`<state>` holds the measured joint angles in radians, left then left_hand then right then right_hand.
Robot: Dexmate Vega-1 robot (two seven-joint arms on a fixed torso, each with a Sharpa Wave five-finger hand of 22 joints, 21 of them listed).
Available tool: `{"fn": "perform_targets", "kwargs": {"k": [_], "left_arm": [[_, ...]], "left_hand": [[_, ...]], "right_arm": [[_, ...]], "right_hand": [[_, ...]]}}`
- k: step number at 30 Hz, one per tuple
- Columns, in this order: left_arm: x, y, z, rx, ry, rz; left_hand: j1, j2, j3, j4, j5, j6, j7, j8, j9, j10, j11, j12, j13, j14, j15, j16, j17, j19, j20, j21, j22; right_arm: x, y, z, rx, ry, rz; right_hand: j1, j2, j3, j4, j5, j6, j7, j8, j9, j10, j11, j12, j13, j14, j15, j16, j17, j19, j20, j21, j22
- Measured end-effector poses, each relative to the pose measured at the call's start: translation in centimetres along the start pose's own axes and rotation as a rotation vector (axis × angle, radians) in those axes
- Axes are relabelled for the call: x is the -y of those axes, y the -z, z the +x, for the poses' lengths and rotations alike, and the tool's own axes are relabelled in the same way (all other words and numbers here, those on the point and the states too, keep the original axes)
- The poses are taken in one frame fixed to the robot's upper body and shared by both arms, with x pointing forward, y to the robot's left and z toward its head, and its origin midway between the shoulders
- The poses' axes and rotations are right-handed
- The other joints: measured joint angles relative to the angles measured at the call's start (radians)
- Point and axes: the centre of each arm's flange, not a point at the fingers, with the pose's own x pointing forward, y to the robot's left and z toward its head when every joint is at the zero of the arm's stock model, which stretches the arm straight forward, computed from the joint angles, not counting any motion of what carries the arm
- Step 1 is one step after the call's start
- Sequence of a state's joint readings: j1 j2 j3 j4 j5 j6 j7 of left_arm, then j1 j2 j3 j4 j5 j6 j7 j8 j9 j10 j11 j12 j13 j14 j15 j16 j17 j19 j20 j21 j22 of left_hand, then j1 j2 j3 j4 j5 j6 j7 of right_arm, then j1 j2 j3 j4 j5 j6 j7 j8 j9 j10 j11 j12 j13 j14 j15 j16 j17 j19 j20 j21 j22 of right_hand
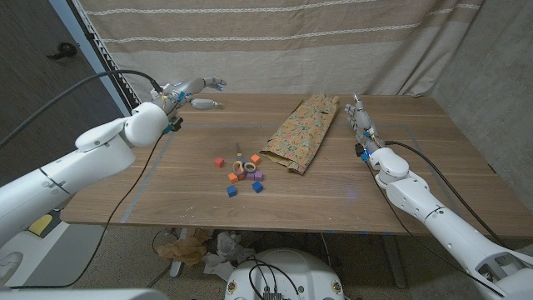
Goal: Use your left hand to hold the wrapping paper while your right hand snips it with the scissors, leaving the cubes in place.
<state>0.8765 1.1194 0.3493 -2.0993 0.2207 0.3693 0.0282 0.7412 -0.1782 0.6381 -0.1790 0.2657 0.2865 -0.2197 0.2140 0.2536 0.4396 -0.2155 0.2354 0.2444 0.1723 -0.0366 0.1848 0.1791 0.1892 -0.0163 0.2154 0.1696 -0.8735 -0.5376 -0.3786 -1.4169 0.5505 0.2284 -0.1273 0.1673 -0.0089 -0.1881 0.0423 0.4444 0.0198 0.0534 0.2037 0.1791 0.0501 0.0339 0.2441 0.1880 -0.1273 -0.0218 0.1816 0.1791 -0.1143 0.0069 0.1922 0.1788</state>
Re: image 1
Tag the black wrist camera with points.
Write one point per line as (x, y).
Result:
(360, 149)
(177, 123)

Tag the black yellow foot pedal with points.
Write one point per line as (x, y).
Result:
(41, 225)

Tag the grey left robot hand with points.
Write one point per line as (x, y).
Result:
(183, 89)

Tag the dark wooden door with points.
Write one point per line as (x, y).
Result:
(33, 62)

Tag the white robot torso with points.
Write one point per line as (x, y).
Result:
(304, 271)

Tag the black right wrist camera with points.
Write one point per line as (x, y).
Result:
(360, 149)

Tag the metal table leg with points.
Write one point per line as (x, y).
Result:
(395, 262)
(177, 266)

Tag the floral brown wrapping paper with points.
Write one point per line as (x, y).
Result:
(304, 129)

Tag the white shoe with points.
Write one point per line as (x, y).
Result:
(8, 266)

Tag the beige striped curtain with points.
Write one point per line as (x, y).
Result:
(266, 50)

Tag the crumpled white paper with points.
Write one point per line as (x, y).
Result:
(227, 250)

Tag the orange foam cube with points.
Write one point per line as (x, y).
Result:
(255, 159)
(233, 178)

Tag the blue foam cube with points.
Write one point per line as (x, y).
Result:
(231, 191)
(257, 186)

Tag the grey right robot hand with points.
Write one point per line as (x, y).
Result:
(362, 121)

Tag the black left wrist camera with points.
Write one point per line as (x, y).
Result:
(177, 123)

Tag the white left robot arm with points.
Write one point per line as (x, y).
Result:
(83, 162)

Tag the black backdrop frame bar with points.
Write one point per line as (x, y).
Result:
(109, 68)

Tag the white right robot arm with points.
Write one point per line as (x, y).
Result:
(416, 200)

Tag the crumpled brown paper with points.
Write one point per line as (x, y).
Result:
(183, 250)

